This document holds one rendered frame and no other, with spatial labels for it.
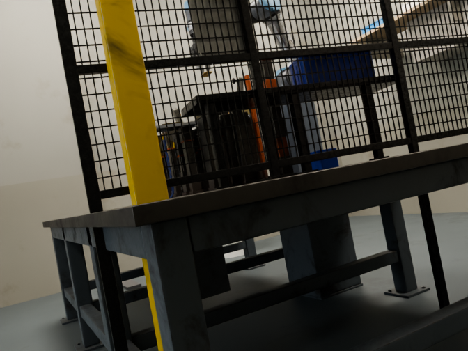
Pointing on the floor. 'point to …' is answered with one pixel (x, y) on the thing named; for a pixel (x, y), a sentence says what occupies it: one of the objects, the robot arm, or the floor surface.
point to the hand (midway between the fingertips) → (205, 70)
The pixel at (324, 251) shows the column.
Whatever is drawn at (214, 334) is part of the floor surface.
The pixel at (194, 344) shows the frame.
